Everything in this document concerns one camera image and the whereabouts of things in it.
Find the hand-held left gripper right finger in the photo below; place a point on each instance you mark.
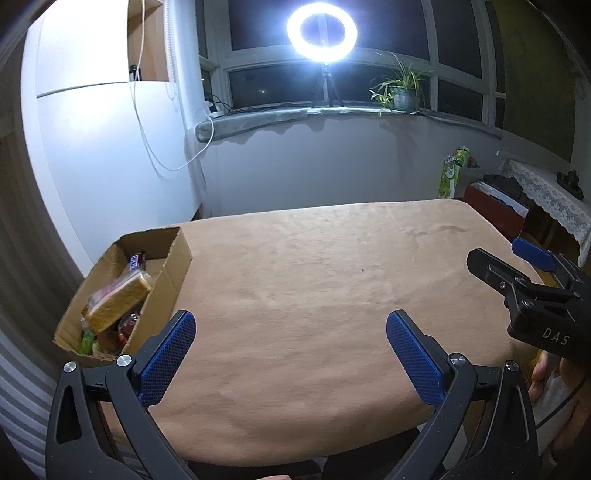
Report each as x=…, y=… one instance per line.
x=415, y=355

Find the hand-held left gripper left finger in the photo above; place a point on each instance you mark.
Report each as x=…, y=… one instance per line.
x=168, y=355

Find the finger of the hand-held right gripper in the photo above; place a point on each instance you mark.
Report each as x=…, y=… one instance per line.
x=533, y=254
x=494, y=270

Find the clear red-edged dark snack packet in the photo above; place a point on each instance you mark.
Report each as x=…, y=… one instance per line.
x=129, y=327

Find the sliced bread packet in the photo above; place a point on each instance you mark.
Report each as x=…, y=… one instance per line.
x=120, y=300

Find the green jelly cup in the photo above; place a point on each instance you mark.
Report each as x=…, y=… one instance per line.
x=87, y=344

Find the brown cardboard box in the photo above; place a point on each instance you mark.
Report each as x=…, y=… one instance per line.
x=175, y=263

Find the brown chocolate bar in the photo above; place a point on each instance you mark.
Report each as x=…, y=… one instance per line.
x=135, y=262

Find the person's right hand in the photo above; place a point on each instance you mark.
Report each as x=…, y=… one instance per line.
x=538, y=378

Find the red box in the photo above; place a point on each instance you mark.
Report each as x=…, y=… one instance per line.
x=489, y=207

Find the white lace cloth side table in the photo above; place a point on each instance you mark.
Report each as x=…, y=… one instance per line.
x=545, y=189

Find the dark ornament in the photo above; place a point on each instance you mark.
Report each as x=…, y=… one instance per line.
x=570, y=182

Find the green carton box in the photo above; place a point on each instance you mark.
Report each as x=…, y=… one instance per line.
x=450, y=184

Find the white slatted radiator cover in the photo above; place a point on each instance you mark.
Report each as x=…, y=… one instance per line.
x=27, y=369

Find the potted spider plant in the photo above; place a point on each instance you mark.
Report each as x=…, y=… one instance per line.
x=404, y=99

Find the white cabinet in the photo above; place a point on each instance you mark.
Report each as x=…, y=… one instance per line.
x=92, y=161

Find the white power strip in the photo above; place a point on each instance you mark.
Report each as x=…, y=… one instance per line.
x=213, y=110

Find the black device on shelf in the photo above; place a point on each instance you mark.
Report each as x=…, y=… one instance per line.
x=135, y=74

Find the white window frame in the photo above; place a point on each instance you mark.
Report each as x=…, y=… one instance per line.
x=258, y=60

